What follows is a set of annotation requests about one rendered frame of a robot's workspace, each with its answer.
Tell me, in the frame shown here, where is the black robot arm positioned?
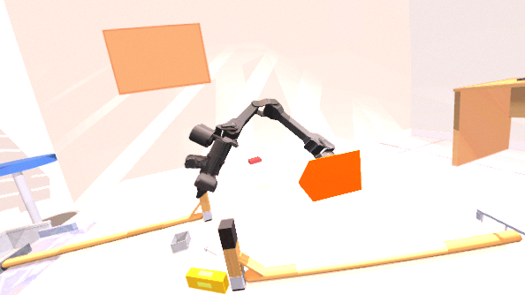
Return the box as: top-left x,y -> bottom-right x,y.
184,98 -> 337,173

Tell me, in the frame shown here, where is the yellow rectangular bar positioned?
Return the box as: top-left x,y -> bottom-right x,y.
185,267 -> 230,294

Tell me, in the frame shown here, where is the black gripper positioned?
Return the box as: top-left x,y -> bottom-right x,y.
194,151 -> 226,199

